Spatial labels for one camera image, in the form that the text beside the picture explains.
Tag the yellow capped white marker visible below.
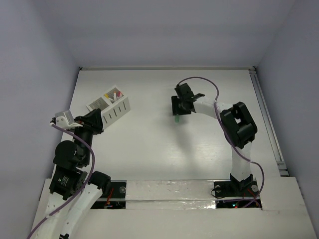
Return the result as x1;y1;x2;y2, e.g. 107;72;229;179
104;94;114;103

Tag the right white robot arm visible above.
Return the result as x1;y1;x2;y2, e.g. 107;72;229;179
171;83;258;195

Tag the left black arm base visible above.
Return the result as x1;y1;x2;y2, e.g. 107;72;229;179
91;180;127;210

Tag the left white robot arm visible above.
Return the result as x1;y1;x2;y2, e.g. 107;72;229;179
28;109;111;239

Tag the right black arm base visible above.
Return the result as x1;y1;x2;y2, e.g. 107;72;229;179
211;174;262;209

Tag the white slotted organizer box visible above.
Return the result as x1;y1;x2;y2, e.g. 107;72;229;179
86;85;131;129

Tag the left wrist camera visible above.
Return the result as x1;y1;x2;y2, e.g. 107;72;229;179
50;110;75;129

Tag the aluminium rail right edge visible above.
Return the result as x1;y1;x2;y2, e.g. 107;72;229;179
249;67;290;177

